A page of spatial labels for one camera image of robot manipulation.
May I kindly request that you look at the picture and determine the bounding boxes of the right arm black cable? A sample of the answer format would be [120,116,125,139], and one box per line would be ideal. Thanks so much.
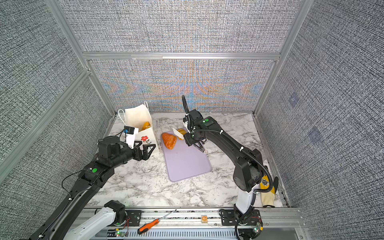
[181,94,274,199]

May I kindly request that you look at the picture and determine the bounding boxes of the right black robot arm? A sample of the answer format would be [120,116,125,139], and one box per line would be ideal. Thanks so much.
[183,108,279,216]

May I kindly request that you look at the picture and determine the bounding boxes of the orange handled screwdriver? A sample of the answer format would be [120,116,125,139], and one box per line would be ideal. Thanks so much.
[137,210,178,235]

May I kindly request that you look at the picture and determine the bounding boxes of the white paper bag with flower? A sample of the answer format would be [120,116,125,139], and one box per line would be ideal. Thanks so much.
[118,101,158,146]

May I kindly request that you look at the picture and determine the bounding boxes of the yellow object behind right arm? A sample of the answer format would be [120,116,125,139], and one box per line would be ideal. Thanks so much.
[259,167,280,208]

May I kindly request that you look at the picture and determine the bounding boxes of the steel tongs with white tips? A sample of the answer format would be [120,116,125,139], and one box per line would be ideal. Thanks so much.
[172,128,209,154]

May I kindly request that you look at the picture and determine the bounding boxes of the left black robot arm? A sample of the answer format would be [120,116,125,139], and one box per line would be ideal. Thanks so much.
[29,136,156,240]

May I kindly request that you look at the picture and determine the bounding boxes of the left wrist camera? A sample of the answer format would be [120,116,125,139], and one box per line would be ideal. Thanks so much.
[123,126,139,149]

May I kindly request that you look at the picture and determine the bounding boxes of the lilac plastic tray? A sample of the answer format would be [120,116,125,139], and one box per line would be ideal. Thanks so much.
[161,137,212,182]

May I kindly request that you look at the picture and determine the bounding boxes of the dark orange triangular pastry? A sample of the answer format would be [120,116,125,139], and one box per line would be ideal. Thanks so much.
[162,133,178,150]

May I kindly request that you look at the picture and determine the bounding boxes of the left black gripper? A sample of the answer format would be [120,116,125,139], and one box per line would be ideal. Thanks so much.
[112,140,157,169]

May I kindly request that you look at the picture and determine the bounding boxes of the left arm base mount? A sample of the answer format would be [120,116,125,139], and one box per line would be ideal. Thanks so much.
[92,200,142,240]

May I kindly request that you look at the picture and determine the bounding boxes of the small orange square object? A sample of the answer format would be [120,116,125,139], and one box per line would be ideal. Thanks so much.
[201,216,208,224]

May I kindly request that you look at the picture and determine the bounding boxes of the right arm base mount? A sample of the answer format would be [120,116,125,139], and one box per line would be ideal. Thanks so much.
[219,208,264,240]

